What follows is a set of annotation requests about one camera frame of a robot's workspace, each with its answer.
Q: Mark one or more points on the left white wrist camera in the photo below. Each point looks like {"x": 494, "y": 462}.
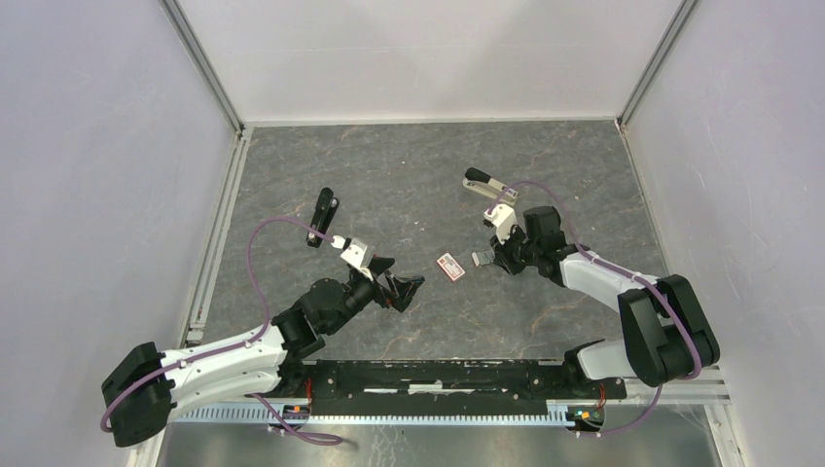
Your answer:
{"x": 356, "y": 253}

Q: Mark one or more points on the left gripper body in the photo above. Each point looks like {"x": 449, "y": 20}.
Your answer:
{"x": 382, "y": 295}

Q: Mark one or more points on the staple tray box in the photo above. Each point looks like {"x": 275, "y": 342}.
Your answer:
{"x": 483, "y": 258}

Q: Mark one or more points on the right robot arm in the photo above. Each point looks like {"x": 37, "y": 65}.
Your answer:
{"x": 665, "y": 333}

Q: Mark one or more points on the white cable duct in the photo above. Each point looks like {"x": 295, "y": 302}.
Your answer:
{"x": 299, "y": 414}

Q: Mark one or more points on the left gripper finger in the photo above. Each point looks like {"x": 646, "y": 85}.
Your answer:
{"x": 401, "y": 290}
{"x": 382, "y": 265}

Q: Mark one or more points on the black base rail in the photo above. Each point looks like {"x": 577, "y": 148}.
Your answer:
{"x": 449, "y": 387}

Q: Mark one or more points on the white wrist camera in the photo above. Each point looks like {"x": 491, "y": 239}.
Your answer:
{"x": 502, "y": 218}
{"x": 356, "y": 253}

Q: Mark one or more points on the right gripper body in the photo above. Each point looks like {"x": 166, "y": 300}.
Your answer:
{"x": 516, "y": 252}

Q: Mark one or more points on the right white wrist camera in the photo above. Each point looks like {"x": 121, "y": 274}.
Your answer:
{"x": 502, "y": 218}

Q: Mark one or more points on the red white staple box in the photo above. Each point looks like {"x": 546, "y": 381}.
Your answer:
{"x": 450, "y": 267}

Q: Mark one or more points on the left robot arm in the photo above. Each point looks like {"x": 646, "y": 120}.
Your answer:
{"x": 151, "y": 387}

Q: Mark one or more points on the black stapler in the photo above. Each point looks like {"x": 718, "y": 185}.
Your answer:
{"x": 324, "y": 212}

